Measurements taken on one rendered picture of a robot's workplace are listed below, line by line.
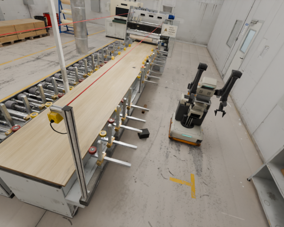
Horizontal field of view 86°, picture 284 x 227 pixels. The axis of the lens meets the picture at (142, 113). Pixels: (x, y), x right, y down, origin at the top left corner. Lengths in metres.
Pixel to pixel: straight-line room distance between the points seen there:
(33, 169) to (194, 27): 11.59
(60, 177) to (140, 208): 1.22
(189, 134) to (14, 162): 2.52
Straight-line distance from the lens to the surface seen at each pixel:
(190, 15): 11.99
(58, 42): 2.32
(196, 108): 2.72
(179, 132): 2.98
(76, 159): 1.13
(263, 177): 3.33
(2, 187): 2.46
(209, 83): 2.47
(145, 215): 2.34
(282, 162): 3.10
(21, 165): 1.75
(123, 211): 2.33
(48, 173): 1.61
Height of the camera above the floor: 2.20
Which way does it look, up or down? 37 degrees down
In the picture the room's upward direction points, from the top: 10 degrees clockwise
